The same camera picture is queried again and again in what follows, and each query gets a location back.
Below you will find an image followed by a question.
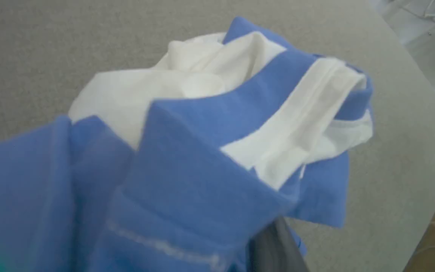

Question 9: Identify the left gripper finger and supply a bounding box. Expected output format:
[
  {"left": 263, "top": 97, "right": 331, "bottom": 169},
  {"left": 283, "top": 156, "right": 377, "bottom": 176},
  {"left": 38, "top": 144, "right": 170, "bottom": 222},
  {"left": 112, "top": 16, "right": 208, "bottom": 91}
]
[{"left": 248, "top": 217, "right": 311, "bottom": 272}]

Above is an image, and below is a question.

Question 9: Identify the blue and white garment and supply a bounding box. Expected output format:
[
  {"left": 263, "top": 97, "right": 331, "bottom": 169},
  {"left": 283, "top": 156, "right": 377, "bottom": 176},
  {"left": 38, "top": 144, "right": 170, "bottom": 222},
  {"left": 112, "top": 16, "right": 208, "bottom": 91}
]
[{"left": 0, "top": 16, "right": 375, "bottom": 272}]

